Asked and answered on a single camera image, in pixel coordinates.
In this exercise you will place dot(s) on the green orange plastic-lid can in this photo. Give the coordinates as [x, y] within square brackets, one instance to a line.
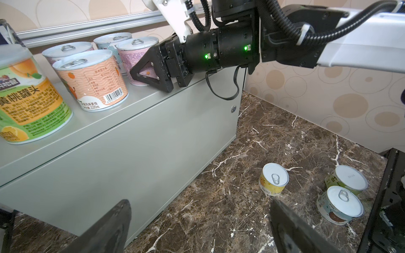
[31, 107]

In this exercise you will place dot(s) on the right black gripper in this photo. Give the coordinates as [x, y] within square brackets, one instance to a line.
[162, 62]

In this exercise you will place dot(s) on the teal bear label can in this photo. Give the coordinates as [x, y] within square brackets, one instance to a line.
[339, 206]

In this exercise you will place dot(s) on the light blue label can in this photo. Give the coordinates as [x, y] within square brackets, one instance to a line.
[109, 42]

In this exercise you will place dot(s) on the green label plastic-lid can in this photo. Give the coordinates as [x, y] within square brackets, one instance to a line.
[347, 177]

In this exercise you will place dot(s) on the pink label can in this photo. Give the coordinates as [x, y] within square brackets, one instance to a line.
[132, 50]

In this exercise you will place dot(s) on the yellow label can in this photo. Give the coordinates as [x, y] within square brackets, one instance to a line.
[273, 179]

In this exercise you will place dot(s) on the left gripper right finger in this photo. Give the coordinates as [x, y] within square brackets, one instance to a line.
[292, 234]

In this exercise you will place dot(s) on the dark blue tin can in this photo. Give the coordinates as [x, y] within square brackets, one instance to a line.
[8, 35]

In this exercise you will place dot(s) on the back horizontal aluminium rail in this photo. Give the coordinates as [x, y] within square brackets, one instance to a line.
[64, 33]

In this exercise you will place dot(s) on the grey metal cabinet box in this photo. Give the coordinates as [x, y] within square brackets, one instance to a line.
[146, 150]

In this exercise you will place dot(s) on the orange peach label can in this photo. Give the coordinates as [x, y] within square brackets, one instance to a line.
[94, 79]

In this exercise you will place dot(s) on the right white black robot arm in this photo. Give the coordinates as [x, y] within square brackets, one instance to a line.
[242, 34]

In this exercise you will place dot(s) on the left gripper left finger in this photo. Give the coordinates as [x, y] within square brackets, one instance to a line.
[107, 235]

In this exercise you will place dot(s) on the pink white small can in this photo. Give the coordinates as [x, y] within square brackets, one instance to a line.
[62, 51]

